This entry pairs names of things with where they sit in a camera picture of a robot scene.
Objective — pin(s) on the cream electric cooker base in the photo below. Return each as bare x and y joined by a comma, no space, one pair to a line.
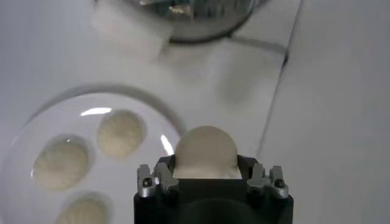
198,39

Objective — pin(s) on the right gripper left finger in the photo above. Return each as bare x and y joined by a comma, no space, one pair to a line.
152,182

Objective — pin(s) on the perforated steel steamer basket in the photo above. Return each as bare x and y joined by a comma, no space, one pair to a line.
213,15

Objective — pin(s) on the white steamed baozi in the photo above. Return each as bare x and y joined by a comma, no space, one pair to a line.
121,132
207,149
82,211
61,162

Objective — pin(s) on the white round plate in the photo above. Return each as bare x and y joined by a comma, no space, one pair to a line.
122,182

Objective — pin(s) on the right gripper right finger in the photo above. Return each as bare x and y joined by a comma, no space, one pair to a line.
271,185

